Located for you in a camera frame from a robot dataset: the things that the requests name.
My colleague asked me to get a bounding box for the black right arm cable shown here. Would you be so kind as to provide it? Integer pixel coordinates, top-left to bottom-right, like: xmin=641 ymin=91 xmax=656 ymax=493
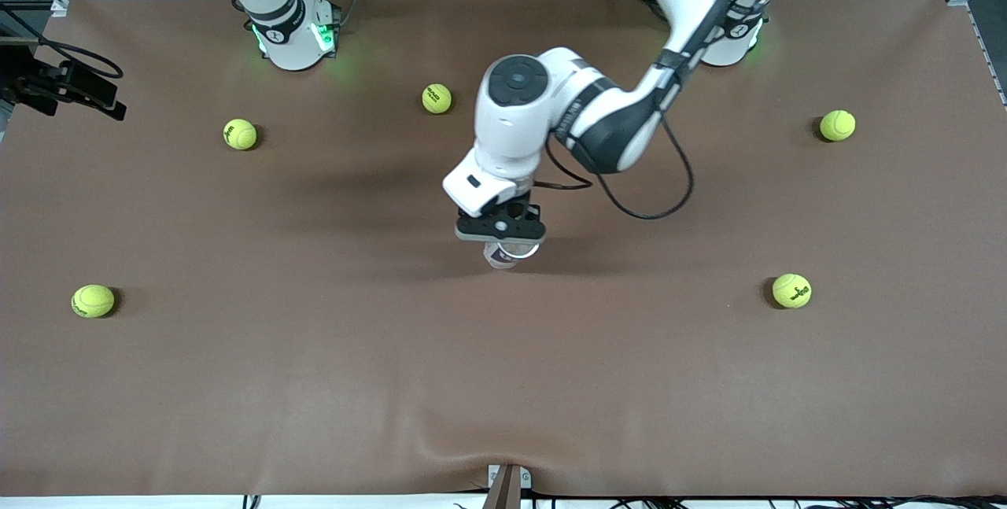
xmin=0 ymin=9 xmax=125 ymax=81

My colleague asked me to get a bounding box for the brown table cover sheet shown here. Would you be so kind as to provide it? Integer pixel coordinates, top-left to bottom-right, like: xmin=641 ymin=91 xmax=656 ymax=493
xmin=0 ymin=0 xmax=1007 ymax=498

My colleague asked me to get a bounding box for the metal table edge clamp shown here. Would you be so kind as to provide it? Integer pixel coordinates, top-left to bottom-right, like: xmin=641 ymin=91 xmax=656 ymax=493
xmin=481 ymin=463 xmax=533 ymax=509

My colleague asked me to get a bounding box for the silver blue drink can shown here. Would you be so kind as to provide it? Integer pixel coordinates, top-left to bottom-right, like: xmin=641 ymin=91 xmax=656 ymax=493
xmin=483 ymin=238 xmax=540 ymax=270

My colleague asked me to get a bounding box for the black floor cable bundle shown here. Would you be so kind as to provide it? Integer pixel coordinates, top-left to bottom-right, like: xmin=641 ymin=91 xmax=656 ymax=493
xmin=606 ymin=496 xmax=1007 ymax=509

